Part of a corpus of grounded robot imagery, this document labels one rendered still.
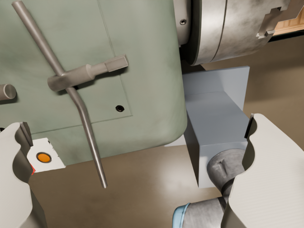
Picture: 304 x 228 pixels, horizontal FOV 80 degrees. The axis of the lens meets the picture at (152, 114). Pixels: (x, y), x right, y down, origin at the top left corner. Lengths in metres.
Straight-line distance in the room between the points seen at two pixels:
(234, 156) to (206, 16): 0.41
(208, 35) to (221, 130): 0.39
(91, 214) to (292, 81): 2.89
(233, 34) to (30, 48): 0.29
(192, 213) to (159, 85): 0.35
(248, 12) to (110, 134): 0.28
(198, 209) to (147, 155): 1.62
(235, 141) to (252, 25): 0.36
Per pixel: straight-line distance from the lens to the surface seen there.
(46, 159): 0.41
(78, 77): 0.27
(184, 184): 2.51
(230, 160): 0.59
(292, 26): 0.77
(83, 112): 0.30
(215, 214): 0.52
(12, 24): 0.31
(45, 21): 0.29
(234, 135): 0.62
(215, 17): 0.30
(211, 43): 0.33
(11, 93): 0.34
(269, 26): 0.37
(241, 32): 0.34
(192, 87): 0.85
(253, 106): 2.00
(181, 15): 0.34
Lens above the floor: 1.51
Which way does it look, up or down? 59 degrees down
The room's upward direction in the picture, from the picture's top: 177 degrees clockwise
